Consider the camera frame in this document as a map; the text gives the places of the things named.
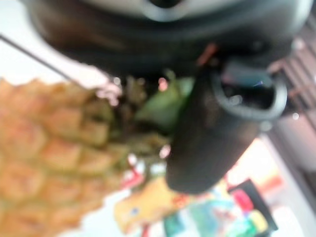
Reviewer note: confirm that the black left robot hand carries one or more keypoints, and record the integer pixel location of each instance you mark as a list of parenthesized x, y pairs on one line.
[(128, 37)]

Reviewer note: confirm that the yellow pineapple with green crown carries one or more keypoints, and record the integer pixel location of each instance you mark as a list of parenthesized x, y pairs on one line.
[(49, 153)]

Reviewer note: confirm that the red snack packet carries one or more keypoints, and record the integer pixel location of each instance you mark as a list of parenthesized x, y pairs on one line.
[(134, 175)]

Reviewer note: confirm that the dark slatted furniture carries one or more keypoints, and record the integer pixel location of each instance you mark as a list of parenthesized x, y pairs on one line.
[(296, 81)]

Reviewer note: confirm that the green snack box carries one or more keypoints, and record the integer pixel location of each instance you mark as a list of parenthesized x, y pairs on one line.
[(202, 217)]

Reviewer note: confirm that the red capped bottle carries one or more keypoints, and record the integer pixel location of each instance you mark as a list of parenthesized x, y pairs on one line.
[(243, 200)]

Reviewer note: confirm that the black tray with bottles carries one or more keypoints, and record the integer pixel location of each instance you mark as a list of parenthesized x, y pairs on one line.
[(254, 209)]

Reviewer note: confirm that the yellow capped bottle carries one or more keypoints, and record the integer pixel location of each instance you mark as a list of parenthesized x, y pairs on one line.
[(258, 221)]

